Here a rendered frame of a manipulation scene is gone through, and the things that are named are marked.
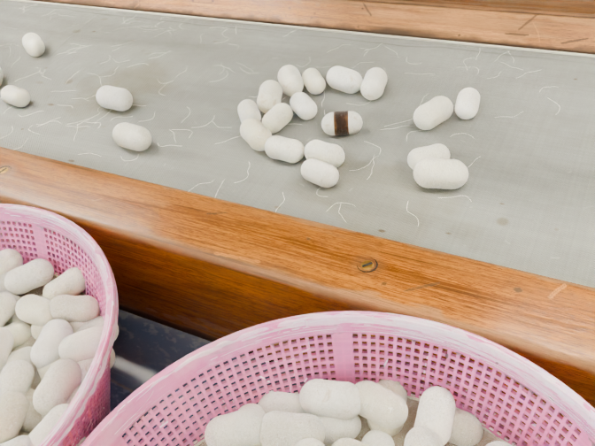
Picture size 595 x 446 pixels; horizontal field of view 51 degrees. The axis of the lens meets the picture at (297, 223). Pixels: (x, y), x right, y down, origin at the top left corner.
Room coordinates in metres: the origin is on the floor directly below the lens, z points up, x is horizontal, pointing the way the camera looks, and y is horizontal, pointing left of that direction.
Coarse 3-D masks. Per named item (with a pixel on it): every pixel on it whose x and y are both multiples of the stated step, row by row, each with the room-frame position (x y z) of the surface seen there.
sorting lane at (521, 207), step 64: (0, 0) 0.89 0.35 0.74; (0, 64) 0.68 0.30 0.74; (64, 64) 0.65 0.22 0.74; (128, 64) 0.62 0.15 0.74; (192, 64) 0.60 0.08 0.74; (256, 64) 0.58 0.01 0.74; (320, 64) 0.55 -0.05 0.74; (384, 64) 0.53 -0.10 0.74; (448, 64) 0.51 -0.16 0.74; (512, 64) 0.49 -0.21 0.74; (576, 64) 0.48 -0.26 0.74; (0, 128) 0.53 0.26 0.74; (64, 128) 0.51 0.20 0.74; (192, 128) 0.47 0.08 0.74; (320, 128) 0.44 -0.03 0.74; (384, 128) 0.43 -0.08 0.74; (448, 128) 0.41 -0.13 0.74; (512, 128) 0.40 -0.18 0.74; (576, 128) 0.38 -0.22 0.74; (192, 192) 0.38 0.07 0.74; (256, 192) 0.37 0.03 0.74; (320, 192) 0.36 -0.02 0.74; (384, 192) 0.35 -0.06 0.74; (448, 192) 0.33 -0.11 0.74; (512, 192) 0.32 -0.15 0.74; (576, 192) 0.31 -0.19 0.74; (512, 256) 0.26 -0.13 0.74; (576, 256) 0.26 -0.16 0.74
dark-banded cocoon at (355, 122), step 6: (330, 114) 0.43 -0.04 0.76; (348, 114) 0.43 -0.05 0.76; (354, 114) 0.43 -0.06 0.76; (324, 120) 0.43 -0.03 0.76; (330, 120) 0.42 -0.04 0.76; (348, 120) 0.42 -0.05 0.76; (354, 120) 0.42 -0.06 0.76; (360, 120) 0.42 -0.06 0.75; (324, 126) 0.43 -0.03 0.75; (330, 126) 0.42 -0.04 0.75; (348, 126) 0.42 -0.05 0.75; (354, 126) 0.42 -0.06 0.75; (360, 126) 0.42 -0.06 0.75; (330, 132) 0.42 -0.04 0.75; (354, 132) 0.42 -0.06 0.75
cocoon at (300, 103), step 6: (294, 96) 0.47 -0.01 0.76; (300, 96) 0.47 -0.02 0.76; (306, 96) 0.47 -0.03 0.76; (294, 102) 0.47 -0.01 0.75; (300, 102) 0.46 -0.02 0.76; (306, 102) 0.46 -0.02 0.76; (312, 102) 0.46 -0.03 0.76; (294, 108) 0.46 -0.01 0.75; (300, 108) 0.45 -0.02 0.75; (306, 108) 0.45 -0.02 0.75; (312, 108) 0.45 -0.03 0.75; (300, 114) 0.45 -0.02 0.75; (306, 114) 0.45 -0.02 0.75; (312, 114) 0.45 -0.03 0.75
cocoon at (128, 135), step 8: (120, 128) 0.46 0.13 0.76; (128, 128) 0.46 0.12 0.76; (136, 128) 0.45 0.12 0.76; (144, 128) 0.46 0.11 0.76; (112, 136) 0.46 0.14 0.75; (120, 136) 0.45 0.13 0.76; (128, 136) 0.45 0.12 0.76; (136, 136) 0.45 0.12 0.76; (144, 136) 0.45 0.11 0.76; (120, 144) 0.45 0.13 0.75; (128, 144) 0.45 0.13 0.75; (136, 144) 0.44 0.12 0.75; (144, 144) 0.45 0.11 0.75
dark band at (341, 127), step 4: (336, 112) 0.43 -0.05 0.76; (340, 112) 0.43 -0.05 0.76; (344, 112) 0.43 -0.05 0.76; (336, 116) 0.43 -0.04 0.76; (340, 116) 0.43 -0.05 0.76; (344, 116) 0.42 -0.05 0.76; (336, 120) 0.42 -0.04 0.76; (340, 120) 0.42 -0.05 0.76; (344, 120) 0.42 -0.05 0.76; (336, 124) 0.42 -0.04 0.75; (340, 124) 0.42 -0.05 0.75; (344, 124) 0.42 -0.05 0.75; (336, 128) 0.42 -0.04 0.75; (340, 128) 0.42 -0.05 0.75; (344, 128) 0.42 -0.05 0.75; (348, 128) 0.42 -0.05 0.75; (336, 132) 0.42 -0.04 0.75; (340, 132) 0.42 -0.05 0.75; (344, 132) 0.42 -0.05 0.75; (348, 132) 0.42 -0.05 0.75
